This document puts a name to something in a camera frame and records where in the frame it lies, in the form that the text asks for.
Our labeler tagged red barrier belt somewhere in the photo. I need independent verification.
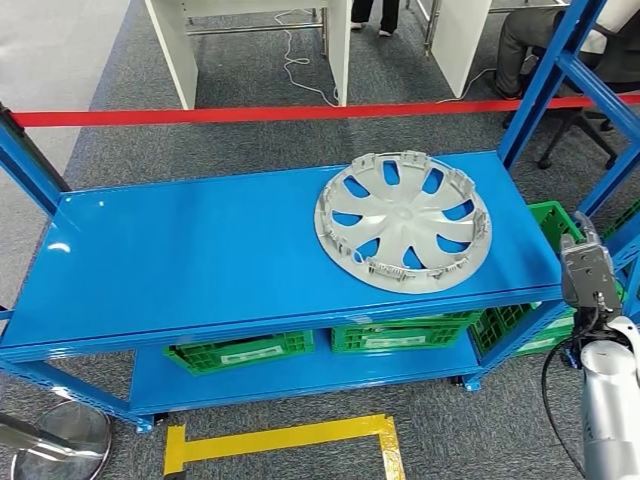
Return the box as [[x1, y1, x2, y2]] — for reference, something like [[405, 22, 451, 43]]
[[12, 94, 640, 129]]

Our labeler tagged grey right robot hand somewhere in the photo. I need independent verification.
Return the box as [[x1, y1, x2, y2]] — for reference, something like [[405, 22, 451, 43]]
[[558, 211, 623, 313]]

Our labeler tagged person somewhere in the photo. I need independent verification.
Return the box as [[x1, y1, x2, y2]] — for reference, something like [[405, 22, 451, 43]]
[[349, 0, 402, 38], [494, 0, 640, 102]]

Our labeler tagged grey plastic wheel hubcap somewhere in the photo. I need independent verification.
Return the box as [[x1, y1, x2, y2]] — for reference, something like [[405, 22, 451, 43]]
[[313, 150, 493, 295]]

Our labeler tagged black post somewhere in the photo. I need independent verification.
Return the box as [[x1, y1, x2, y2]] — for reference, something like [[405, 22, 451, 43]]
[[0, 100, 72, 195]]

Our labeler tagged blue metal rack frame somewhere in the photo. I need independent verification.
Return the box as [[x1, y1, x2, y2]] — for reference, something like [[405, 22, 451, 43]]
[[565, 218, 640, 371]]

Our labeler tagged blue metal shelf rack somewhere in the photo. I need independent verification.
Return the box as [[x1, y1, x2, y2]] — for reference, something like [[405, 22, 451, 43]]
[[0, 0, 640, 435]]

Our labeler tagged black office chair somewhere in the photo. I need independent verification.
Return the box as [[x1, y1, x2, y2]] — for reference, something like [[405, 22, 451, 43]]
[[502, 46, 640, 172]]

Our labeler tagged green plastic crate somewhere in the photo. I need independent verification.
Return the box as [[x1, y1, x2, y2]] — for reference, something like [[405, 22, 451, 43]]
[[601, 198, 640, 241], [162, 329, 316, 378], [469, 200, 627, 359], [330, 309, 484, 356]]

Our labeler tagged white desk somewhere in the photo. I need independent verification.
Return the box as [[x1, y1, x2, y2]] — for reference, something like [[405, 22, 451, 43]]
[[414, 0, 571, 99], [145, 0, 352, 112]]

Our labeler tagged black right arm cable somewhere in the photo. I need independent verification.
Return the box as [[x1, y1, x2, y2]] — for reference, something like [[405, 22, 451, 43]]
[[541, 309, 601, 480]]

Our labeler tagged chrome stanchion base and pole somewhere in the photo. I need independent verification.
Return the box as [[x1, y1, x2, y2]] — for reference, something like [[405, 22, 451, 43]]
[[0, 397, 112, 480]]

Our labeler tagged white cable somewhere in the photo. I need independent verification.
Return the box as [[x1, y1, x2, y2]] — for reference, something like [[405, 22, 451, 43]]
[[273, 9, 341, 109], [437, 66, 501, 105]]

